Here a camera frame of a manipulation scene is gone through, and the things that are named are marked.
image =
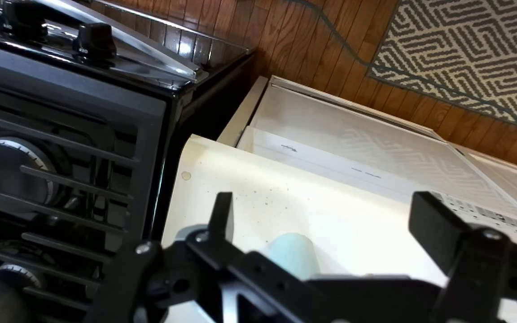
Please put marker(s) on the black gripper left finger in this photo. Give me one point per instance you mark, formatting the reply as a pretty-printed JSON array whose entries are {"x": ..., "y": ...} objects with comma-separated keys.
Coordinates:
[{"x": 151, "y": 281}]

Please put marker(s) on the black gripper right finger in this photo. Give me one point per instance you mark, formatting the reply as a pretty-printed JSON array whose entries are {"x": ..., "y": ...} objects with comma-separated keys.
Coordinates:
[{"x": 480, "y": 270}]

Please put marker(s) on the small teal cup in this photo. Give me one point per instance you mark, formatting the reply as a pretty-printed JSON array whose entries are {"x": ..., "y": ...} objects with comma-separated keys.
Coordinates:
[{"x": 295, "y": 254}]

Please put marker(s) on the white dishwasher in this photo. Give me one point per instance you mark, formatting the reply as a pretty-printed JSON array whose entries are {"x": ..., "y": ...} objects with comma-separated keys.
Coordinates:
[{"x": 359, "y": 144}]

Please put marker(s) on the black steel gas range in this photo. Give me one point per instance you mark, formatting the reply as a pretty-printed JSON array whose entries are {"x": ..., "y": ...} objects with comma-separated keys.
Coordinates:
[{"x": 61, "y": 119}]

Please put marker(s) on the grey patterned rug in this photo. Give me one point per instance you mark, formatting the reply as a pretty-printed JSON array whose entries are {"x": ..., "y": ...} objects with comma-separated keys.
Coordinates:
[{"x": 474, "y": 55}]

